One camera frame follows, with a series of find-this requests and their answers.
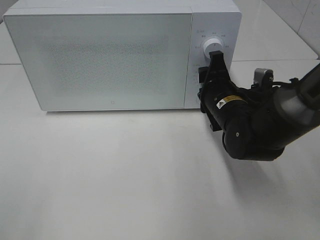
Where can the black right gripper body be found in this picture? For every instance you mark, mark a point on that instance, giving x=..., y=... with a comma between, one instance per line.
x=226, y=105

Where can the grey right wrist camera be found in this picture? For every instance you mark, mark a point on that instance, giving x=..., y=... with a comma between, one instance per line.
x=263, y=77

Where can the upper white microwave knob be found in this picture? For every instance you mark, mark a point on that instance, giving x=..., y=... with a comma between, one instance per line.
x=212, y=44

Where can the white microwave door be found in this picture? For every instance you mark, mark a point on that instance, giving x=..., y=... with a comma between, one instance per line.
x=104, y=62

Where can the white microwave oven body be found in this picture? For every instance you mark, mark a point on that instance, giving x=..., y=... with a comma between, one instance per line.
x=209, y=18

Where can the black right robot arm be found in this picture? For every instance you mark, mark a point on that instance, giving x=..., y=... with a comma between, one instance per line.
x=259, y=122

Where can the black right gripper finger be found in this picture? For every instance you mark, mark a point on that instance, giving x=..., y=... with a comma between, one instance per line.
x=202, y=73
x=217, y=69

